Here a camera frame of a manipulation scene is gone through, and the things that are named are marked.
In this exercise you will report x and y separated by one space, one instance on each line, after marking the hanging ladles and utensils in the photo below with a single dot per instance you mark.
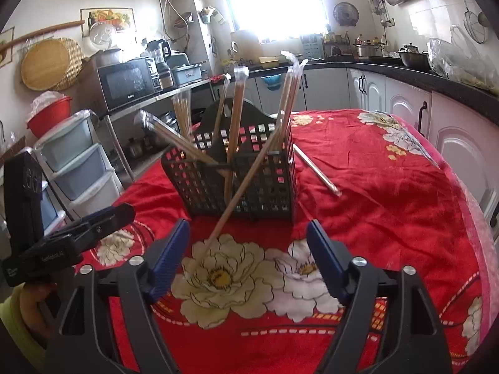
475 22

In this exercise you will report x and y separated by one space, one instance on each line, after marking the black pot on counter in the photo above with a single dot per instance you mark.
413 59

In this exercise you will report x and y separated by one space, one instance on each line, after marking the black microwave oven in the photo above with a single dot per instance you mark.
107 89

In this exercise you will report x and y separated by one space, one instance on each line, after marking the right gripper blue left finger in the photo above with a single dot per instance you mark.
83 340

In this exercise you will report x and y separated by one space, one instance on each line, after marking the blue bowl on cabinet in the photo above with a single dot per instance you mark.
272 82

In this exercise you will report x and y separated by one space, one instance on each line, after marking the black blender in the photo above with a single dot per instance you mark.
160 51

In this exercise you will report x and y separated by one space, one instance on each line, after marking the wooden chopsticks long pair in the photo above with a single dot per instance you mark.
276 139

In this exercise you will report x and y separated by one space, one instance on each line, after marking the red plastic bucket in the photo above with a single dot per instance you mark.
48 110

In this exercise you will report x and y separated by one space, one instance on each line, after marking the clear plastic bag on counter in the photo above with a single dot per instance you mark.
460 61

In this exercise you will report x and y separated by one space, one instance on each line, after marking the round wall fan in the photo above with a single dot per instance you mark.
346 14

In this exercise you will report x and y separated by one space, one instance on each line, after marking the left hand painted nails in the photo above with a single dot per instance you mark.
34 294

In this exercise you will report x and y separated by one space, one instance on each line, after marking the metal shelf table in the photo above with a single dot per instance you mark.
150 122

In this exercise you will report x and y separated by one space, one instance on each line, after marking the black plastic utensil basket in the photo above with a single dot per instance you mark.
270 194

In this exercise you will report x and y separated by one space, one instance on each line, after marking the metal chopsticks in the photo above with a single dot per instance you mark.
317 171

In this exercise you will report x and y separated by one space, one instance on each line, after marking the green sleeve forearm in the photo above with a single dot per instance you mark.
18 332

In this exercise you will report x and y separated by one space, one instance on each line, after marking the white lower kitchen cabinets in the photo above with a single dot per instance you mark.
461 122

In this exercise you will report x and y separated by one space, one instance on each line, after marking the white plastic drawer unit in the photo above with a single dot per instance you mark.
80 176

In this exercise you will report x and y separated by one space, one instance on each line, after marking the round bamboo tray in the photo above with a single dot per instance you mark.
52 64

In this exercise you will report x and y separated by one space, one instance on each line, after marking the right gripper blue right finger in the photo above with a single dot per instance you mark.
412 338

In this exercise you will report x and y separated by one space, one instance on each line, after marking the stainless steel pots stack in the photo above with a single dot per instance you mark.
170 119

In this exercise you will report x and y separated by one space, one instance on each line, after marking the chopsticks bundle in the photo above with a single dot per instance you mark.
241 75

